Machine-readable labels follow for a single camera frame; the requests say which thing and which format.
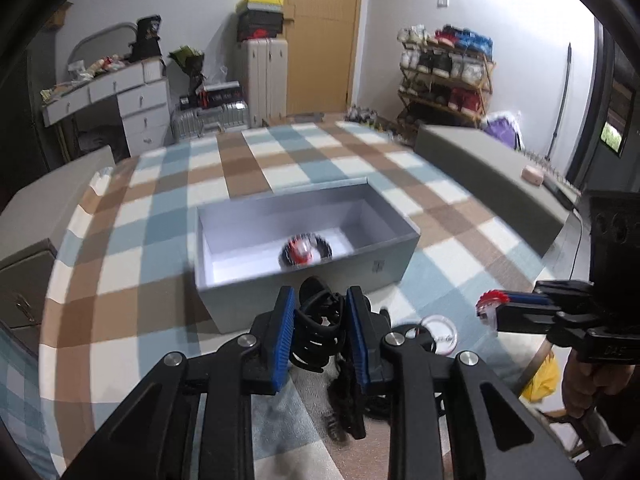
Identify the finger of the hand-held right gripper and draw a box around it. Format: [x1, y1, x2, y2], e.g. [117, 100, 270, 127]
[492, 302, 558, 335]
[502, 282, 593, 311]

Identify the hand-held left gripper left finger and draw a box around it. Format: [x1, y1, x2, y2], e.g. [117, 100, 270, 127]
[60, 285, 297, 480]

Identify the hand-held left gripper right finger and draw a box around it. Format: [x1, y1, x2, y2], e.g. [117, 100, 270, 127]
[346, 286, 583, 480]

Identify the red white hair accessory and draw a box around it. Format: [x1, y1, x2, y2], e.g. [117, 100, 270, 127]
[475, 290, 510, 331]

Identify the black hair clip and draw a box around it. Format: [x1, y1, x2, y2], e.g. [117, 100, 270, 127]
[295, 276, 348, 373]

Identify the pile of black hair accessories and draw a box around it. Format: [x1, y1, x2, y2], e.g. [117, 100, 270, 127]
[327, 350, 396, 441]

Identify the red black beaded bracelet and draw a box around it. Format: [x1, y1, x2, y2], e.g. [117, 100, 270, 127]
[277, 234, 333, 271]

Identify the grey rectangular box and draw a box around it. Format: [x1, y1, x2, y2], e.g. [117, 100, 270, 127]
[195, 176, 421, 335]

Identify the person's right hand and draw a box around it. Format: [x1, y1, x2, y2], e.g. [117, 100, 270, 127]
[562, 347, 621, 418]

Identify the yellow bag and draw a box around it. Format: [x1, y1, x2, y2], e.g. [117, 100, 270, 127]
[520, 350, 560, 403]

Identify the white round lid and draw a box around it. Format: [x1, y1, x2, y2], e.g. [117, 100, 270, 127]
[417, 314, 458, 356]

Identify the wooden stool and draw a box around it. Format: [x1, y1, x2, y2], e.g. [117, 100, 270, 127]
[542, 407, 606, 461]

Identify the grey cabinet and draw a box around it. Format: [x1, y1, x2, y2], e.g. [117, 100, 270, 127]
[0, 147, 116, 261]
[415, 124, 571, 261]

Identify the purple bag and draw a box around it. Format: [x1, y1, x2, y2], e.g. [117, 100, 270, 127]
[481, 112, 523, 150]

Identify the black long stick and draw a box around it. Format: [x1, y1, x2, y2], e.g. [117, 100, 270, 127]
[547, 42, 573, 158]

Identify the checkered tablecloth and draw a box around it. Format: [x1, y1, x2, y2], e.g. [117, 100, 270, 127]
[40, 120, 566, 480]

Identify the heap of floor shoes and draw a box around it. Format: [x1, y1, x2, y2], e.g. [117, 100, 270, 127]
[345, 105, 396, 133]

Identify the silver suitcase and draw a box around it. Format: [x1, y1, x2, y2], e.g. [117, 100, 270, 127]
[170, 101, 250, 142]

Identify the wooden shoe rack with shoes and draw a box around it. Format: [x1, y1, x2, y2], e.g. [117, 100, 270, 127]
[397, 24, 496, 116]

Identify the black box red label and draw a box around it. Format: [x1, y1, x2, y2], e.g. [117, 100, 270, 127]
[197, 84, 246, 108]

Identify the white tall suitcase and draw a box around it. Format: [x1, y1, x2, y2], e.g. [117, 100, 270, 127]
[240, 37, 290, 128]

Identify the grey drawer unit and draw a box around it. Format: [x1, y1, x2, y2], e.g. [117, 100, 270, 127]
[0, 237, 58, 356]

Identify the white dresser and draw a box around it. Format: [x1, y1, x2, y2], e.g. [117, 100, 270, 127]
[41, 57, 171, 158]

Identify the dark wrapped flower bouquet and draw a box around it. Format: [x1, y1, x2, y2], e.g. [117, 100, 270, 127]
[169, 45, 206, 98]

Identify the wooden door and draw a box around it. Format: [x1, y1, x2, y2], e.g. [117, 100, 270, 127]
[270, 0, 363, 116]

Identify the black red shoe box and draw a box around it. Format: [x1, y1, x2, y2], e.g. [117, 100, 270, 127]
[237, 10, 283, 43]

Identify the clutter of small dresser items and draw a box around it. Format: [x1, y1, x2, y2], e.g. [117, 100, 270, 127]
[42, 54, 133, 101]

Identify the black gift bag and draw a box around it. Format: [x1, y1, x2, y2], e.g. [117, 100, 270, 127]
[129, 14, 163, 63]

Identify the yellow shoe box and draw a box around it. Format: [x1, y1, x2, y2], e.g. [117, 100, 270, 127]
[235, 0, 285, 13]

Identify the grey arched mirror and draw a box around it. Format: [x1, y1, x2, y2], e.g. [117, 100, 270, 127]
[67, 21, 138, 76]

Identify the dark grey fridge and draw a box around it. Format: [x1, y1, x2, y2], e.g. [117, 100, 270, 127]
[15, 30, 68, 173]

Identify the cardboard box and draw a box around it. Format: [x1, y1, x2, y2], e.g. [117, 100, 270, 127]
[50, 2, 73, 31]

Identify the black cable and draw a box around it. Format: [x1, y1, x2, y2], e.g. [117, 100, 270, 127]
[570, 207, 586, 281]

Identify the dark window frame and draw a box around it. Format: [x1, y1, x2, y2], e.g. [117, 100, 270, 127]
[570, 15, 640, 196]

